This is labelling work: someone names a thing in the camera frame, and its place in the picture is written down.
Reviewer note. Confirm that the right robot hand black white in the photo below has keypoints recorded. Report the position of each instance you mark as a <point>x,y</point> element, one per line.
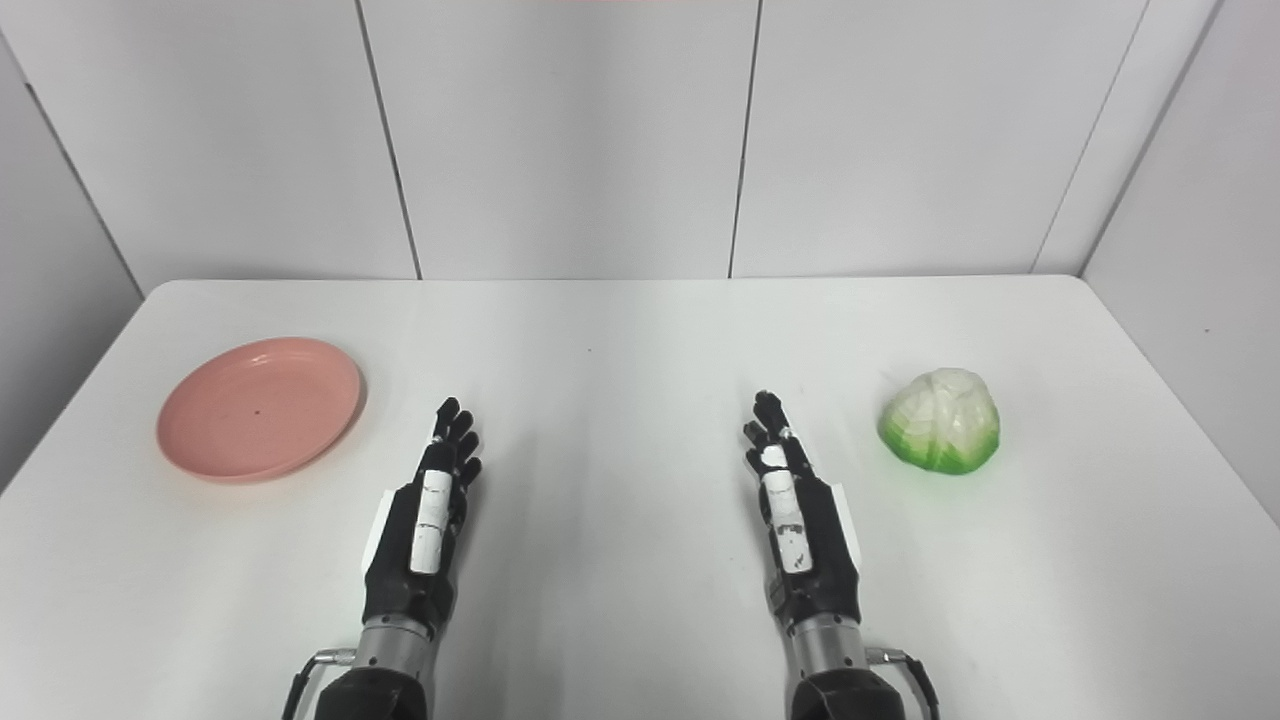
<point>820,560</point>

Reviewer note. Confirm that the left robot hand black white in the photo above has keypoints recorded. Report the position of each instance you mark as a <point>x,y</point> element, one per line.
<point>410,560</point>

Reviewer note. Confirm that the green white cabbage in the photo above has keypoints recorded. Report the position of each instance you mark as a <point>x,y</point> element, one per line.
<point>940,421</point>

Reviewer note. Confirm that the pink plate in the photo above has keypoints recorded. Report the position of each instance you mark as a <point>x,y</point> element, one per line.
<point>260,410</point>

